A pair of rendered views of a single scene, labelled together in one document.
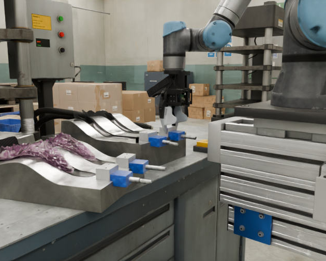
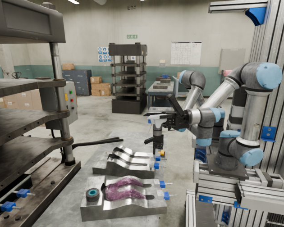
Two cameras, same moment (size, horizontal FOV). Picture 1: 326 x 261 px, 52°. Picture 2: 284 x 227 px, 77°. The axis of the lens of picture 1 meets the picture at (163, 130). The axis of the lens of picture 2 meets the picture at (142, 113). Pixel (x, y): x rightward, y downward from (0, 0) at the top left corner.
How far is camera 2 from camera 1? 0.87 m
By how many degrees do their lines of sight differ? 25
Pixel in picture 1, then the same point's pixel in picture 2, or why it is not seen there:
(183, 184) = not seen: hidden behind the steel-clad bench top
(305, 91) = (230, 166)
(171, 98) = (157, 146)
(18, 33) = (65, 114)
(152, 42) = (62, 51)
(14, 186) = (128, 212)
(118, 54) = (39, 57)
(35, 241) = not seen: outside the picture
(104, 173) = (161, 197)
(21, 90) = (68, 142)
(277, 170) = (218, 185)
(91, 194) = (163, 208)
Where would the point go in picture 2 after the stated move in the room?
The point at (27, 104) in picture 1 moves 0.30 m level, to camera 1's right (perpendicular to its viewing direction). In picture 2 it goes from (70, 147) to (104, 140)
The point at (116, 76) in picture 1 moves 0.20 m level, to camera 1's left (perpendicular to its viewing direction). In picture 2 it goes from (40, 71) to (35, 71)
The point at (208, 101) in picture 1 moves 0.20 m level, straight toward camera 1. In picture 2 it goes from (102, 86) to (102, 87)
